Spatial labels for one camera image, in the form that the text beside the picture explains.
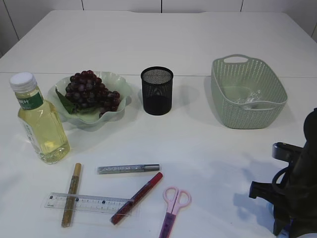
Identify gold glitter pen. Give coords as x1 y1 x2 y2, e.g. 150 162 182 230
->
61 163 82 228

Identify clear plastic ruler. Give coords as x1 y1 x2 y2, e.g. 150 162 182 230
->
43 192 129 214

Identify green woven plastic basket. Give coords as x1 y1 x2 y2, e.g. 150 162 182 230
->
211 54 288 129

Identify blue handled scissors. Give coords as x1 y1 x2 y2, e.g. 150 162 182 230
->
277 221 295 238

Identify silver glitter pen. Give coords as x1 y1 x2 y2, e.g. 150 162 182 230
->
96 164 160 175

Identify clear plastic sheet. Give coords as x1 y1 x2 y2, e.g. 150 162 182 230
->
234 90 262 104

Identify green wavy plastic plate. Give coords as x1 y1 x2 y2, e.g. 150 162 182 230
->
47 70 132 127

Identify red marker pen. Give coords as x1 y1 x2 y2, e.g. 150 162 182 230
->
110 172 163 225

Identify black mesh pen holder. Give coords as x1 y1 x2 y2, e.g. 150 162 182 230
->
141 66 173 116

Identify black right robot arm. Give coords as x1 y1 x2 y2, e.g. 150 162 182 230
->
249 110 317 238

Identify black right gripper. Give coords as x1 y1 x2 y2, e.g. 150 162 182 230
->
249 168 317 237

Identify red artificial grape bunch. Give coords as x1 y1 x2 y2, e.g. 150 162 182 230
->
55 70 121 117

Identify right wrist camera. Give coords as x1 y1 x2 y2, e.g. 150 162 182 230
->
272 142 303 163

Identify pink handled scissors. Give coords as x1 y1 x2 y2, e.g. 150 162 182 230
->
159 186 192 238

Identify yellow liquid plastic bottle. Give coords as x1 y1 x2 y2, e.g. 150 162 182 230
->
9 72 70 164

